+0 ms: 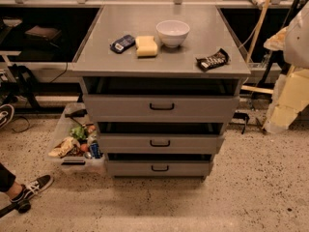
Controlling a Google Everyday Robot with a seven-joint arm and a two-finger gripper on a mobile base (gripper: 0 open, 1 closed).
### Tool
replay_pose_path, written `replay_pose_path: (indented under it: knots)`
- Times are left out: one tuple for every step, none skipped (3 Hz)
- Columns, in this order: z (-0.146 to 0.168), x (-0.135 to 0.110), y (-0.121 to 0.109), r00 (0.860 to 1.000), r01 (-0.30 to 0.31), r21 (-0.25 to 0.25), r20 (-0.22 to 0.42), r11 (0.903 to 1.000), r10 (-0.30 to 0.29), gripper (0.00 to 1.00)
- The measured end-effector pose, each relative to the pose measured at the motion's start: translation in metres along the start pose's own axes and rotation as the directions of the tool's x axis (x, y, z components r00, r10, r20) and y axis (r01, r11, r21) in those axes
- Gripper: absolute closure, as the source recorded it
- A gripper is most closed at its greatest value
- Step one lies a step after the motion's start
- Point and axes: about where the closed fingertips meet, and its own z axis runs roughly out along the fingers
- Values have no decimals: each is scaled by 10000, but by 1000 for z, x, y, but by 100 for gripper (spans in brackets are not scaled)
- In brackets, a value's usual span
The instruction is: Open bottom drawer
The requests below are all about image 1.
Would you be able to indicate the grey bottom drawer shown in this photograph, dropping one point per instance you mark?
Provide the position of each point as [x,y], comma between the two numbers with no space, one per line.
[148,168]

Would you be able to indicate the grey drawer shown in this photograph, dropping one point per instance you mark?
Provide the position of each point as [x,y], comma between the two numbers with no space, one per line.
[160,143]
[166,109]
[148,168]

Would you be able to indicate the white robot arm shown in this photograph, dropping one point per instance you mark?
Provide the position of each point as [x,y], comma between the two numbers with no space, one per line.
[293,40]

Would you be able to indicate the grey drawer cabinet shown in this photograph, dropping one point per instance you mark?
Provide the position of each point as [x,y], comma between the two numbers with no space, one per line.
[172,72]

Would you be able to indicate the grey top drawer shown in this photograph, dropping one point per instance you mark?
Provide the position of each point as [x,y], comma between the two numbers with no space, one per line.
[166,109]

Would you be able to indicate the grey middle drawer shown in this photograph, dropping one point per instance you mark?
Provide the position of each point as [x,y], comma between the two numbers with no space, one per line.
[160,143]

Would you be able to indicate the black candy bar wrapper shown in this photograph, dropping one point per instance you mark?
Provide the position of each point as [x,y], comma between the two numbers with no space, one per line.
[218,59]

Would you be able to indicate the white bowl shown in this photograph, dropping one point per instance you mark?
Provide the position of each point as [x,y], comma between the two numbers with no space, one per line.
[172,33]

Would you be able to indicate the yellow sponge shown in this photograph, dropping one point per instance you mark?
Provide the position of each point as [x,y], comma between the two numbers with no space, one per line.
[146,46]

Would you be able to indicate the blue snack packet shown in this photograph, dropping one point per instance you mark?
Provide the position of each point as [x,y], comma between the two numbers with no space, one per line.
[122,44]

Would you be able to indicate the blue soda can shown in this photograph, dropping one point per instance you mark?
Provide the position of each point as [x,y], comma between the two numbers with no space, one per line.
[94,149]

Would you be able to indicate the orange fruit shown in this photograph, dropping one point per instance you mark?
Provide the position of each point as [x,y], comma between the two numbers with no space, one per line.
[84,148]

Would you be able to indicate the green snack bag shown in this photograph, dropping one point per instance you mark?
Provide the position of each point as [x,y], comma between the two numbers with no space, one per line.
[78,133]

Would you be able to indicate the clear plastic storage bin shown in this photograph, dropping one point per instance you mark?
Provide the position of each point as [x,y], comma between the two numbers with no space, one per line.
[75,115]

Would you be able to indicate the crumpled tan snack bag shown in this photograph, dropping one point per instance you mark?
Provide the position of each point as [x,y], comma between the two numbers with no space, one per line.
[64,147]

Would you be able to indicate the dark box on shelf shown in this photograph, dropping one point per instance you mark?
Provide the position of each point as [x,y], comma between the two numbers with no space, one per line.
[43,33]

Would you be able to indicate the black white sneaker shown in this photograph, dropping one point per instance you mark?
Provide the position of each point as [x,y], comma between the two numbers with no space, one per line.
[19,192]

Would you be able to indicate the black sneaker upper left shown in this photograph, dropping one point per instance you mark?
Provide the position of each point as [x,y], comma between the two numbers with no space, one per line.
[6,114]

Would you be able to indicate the black caster wheel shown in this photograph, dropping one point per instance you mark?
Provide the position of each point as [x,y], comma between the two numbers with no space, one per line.
[23,206]

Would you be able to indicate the wooden frame stand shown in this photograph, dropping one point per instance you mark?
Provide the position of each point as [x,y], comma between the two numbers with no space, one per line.
[255,37]

